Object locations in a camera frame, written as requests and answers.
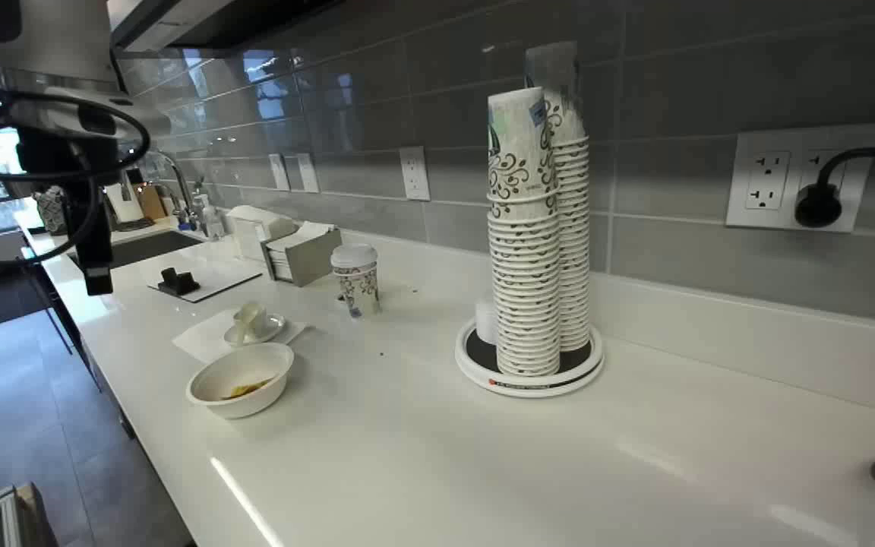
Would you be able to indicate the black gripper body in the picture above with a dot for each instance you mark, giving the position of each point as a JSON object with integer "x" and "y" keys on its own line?
{"x": 79, "y": 168}

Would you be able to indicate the white bowl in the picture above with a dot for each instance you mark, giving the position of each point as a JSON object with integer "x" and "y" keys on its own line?
{"x": 240, "y": 366}

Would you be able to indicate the black power plug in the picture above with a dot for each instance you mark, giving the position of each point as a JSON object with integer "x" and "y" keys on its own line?
{"x": 818, "y": 206}

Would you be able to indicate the yellow packets in bowl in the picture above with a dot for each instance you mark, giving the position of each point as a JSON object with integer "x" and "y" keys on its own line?
{"x": 245, "y": 389}

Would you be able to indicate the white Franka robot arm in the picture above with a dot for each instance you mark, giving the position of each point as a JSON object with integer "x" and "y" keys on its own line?
{"x": 65, "y": 120}

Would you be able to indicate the round white cup tray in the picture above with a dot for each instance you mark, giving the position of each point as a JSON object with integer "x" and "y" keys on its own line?
{"x": 524, "y": 373}

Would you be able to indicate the white wall power outlet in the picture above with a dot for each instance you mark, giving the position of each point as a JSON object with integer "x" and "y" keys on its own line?
{"x": 415, "y": 175}

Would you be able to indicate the white outlet near cups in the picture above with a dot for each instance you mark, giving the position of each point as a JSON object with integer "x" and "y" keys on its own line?
{"x": 776, "y": 165}

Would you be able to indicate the kitchen faucet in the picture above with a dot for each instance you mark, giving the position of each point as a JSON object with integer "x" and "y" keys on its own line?
{"x": 180, "y": 190}

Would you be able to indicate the white tray with black item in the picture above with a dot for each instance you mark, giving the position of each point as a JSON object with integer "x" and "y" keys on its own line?
{"x": 211, "y": 275}

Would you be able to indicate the tall patterned cup stack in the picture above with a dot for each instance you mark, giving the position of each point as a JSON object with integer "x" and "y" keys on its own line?
{"x": 524, "y": 228}

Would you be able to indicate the white teacup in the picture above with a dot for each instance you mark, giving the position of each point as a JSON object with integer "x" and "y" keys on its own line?
{"x": 250, "y": 327}

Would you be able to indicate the white wall switch plate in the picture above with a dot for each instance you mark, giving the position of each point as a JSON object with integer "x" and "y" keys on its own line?
{"x": 307, "y": 172}

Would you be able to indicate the single patterned paper cup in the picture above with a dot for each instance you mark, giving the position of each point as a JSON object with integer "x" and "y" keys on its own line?
{"x": 357, "y": 278}

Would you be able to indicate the metal napkin holder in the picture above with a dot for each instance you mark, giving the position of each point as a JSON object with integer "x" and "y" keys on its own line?
{"x": 302, "y": 258}

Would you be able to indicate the white napkin mat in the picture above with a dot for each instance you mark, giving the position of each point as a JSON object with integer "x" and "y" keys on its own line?
{"x": 214, "y": 335}

